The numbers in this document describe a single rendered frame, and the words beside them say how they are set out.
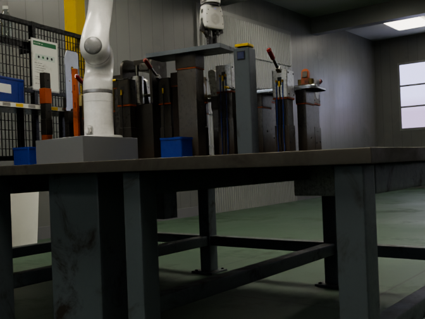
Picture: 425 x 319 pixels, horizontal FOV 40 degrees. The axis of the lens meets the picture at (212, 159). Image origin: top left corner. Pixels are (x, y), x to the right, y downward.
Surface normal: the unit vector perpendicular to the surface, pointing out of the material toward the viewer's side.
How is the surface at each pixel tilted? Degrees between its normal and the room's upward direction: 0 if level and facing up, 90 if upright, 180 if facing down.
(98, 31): 62
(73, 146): 90
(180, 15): 90
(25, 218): 94
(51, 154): 90
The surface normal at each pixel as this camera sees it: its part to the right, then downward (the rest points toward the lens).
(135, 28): 0.79, -0.04
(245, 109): -0.47, 0.01
